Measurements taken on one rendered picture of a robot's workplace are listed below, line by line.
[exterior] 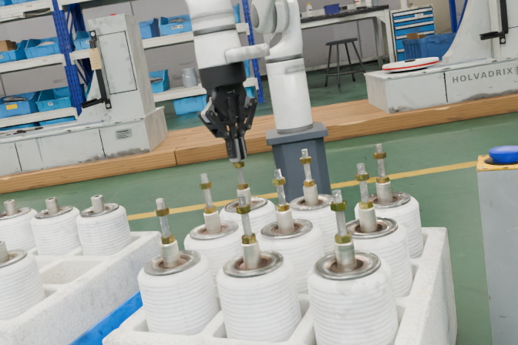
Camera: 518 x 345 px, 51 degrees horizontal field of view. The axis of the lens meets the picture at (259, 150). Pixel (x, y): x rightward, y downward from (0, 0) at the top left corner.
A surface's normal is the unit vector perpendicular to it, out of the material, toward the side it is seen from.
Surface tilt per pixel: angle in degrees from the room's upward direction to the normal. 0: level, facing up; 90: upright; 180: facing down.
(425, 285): 0
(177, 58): 90
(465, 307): 0
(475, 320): 0
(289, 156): 90
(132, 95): 90
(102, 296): 90
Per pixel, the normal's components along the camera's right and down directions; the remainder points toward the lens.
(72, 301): 0.91, -0.07
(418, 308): -0.16, -0.97
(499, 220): -0.39, 0.23
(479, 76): -0.01, 0.18
